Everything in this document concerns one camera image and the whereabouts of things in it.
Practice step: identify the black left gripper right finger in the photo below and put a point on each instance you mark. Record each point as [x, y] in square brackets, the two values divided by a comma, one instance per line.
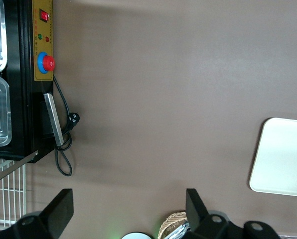
[194, 209]

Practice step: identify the beige plastic tray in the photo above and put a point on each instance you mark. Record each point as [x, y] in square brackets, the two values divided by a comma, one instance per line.
[283, 156]

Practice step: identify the black sealing machine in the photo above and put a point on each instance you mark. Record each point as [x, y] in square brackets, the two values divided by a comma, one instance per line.
[26, 99]

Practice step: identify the wicker basket with foil trays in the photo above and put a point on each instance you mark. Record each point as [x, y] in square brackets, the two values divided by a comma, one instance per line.
[171, 221]

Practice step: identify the red emergency stop button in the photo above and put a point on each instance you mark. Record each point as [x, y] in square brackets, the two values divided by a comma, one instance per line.
[48, 62]

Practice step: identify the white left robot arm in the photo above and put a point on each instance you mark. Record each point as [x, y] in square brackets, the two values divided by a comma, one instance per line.
[137, 236]

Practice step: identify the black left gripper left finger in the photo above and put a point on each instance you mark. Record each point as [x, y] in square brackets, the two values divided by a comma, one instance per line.
[58, 211]

